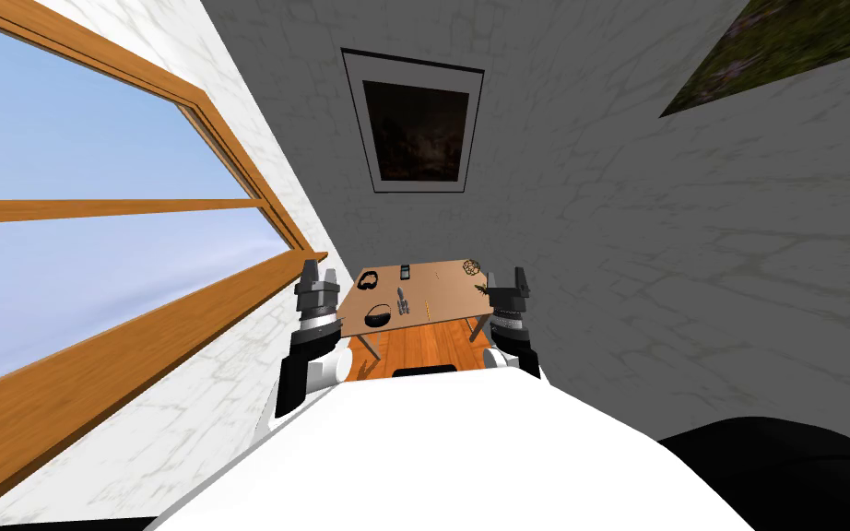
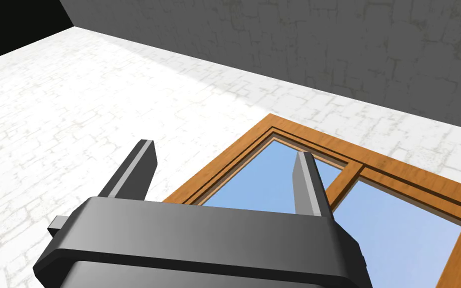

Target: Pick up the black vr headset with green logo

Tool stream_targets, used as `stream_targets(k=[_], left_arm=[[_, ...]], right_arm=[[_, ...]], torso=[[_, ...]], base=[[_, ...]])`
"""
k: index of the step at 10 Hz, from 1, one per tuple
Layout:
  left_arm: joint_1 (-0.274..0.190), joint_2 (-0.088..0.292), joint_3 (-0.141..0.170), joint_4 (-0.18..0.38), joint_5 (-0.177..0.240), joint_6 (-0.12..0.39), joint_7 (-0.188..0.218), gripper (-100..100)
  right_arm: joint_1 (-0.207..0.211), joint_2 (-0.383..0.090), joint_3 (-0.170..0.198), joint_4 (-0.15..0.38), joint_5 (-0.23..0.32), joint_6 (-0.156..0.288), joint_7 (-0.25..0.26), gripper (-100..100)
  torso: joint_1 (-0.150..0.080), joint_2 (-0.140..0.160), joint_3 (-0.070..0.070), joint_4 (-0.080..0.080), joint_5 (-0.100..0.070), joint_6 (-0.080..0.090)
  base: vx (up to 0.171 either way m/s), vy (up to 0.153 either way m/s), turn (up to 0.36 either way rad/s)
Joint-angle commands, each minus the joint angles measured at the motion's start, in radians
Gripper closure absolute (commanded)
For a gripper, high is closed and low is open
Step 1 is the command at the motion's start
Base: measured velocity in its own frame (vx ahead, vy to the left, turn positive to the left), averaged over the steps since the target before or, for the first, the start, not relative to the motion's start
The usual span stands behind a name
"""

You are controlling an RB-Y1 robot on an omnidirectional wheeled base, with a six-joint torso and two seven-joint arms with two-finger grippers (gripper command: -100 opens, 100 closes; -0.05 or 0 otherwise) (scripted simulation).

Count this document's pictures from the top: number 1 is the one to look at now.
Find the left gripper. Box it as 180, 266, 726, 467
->
294, 259, 343, 321

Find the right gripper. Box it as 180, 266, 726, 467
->
484, 265, 532, 317

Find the brown wooden table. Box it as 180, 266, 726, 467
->
335, 257, 497, 362

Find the dark picture with white mat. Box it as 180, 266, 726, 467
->
340, 47, 486, 195

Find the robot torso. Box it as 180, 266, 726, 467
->
146, 363, 758, 531

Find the wooden framed window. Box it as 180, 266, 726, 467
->
0, 0, 330, 529

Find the green frameless picture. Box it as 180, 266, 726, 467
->
658, 0, 850, 119

